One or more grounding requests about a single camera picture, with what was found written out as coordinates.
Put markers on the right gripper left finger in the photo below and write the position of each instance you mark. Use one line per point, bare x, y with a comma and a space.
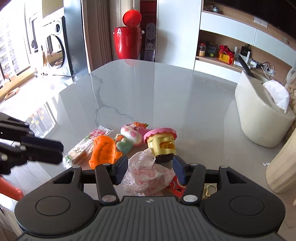
70, 201

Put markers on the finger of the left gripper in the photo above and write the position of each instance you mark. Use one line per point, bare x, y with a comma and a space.
30, 149
13, 129

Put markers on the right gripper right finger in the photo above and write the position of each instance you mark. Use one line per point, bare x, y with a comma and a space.
228, 200

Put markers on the red snack packet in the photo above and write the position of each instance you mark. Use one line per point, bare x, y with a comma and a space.
84, 148

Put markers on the hello kitty toy camera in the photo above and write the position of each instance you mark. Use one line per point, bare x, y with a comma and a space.
176, 189

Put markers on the orange plastic toy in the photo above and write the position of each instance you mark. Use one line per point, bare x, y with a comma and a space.
104, 151

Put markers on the pink white plastic bag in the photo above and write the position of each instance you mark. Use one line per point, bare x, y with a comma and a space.
144, 177

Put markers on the yellow pink mushroom toy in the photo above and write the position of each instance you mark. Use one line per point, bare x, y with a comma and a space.
162, 143

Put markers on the pink pig toy figure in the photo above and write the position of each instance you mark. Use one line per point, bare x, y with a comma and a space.
131, 135

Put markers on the cream ribbed coffee mug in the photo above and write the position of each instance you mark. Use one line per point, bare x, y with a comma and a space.
280, 173

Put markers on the white washing machine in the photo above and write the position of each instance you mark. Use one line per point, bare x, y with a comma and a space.
47, 39

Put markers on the cream tissue box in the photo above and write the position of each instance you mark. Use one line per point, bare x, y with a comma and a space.
262, 121

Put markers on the white cabinet table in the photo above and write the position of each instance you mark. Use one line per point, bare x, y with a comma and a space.
201, 108

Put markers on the glass jar with lid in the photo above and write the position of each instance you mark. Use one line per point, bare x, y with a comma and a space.
290, 86

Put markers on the red pedal trash bin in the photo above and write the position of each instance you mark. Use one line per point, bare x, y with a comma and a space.
128, 39

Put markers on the yellow red toy truck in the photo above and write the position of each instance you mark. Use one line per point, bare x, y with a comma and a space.
226, 55

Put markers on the small spice jar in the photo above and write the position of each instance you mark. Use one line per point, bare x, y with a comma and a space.
202, 50

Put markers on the green toy truck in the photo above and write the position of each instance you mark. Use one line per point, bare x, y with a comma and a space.
211, 50

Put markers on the white wall shelf unit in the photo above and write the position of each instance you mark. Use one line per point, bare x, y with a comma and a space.
182, 24

